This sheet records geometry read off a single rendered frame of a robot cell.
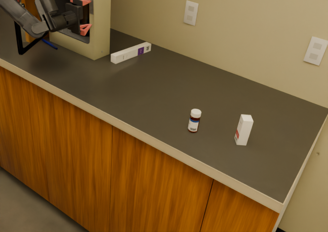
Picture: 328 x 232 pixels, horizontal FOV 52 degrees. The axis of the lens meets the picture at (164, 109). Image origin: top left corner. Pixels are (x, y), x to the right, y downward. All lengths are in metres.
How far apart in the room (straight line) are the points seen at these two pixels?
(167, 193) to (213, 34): 0.84
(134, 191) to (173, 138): 0.37
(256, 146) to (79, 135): 0.75
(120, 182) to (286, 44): 0.96
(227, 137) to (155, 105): 0.32
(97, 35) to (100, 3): 0.15
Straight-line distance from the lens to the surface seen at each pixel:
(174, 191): 1.31
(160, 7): 1.89
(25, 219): 2.19
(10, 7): 1.32
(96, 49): 1.68
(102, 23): 1.66
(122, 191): 1.52
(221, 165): 1.12
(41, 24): 1.30
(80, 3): 1.37
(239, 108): 1.44
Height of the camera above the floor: 1.66
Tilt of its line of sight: 33 degrees down
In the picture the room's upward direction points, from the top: 8 degrees clockwise
